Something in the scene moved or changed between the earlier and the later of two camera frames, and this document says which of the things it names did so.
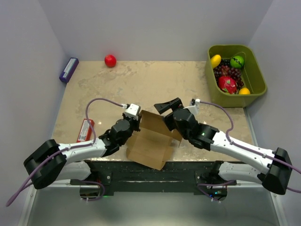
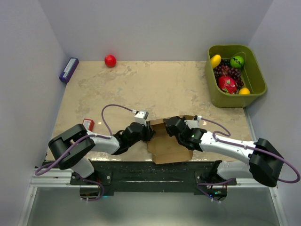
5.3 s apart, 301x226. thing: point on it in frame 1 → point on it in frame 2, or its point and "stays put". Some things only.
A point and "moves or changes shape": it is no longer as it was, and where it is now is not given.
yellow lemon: [215, 60] stays put
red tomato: [110, 60] stays put
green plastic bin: [252, 75] stays put
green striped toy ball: [237, 61] stays put
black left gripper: [136, 122] → [149, 133]
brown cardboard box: [154, 143] moves or changes shape
